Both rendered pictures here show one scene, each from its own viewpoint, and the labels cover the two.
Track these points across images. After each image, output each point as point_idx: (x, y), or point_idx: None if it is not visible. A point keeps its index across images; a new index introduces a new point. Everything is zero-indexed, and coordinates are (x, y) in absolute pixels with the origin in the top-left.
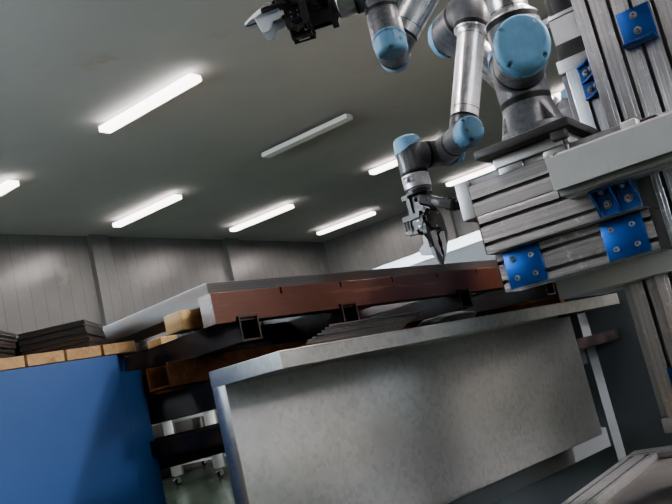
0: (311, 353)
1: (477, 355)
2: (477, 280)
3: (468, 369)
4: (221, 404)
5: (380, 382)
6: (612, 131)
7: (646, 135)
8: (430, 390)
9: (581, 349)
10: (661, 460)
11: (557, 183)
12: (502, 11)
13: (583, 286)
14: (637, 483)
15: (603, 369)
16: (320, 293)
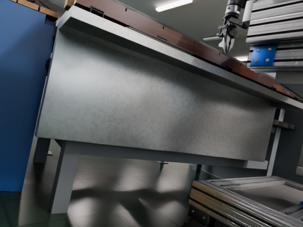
0: (98, 21)
1: (220, 97)
2: (239, 68)
3: (212, 101)
4: (55, 39)
5: (159, 80)
6: None
7: None
8: (185, 98)
9: (274, 126)
10: (285, 185)
11: None
12: None
13: (291, 79)
14: (267, 189)
15: (279, 139)
16: (149, 24)
